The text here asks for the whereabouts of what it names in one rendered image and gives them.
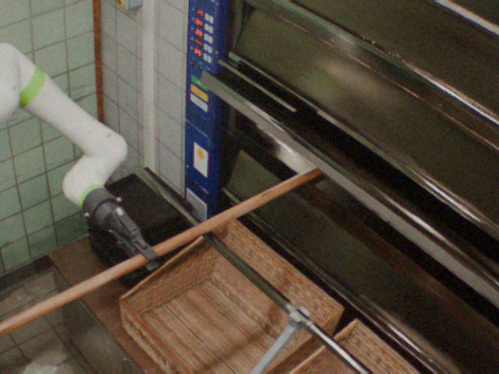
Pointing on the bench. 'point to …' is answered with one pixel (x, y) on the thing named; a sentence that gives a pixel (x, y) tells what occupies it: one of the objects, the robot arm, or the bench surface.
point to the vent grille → (197, 206)
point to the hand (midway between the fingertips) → (146, 255)
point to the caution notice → (200, 159)
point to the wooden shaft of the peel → (138, 261)
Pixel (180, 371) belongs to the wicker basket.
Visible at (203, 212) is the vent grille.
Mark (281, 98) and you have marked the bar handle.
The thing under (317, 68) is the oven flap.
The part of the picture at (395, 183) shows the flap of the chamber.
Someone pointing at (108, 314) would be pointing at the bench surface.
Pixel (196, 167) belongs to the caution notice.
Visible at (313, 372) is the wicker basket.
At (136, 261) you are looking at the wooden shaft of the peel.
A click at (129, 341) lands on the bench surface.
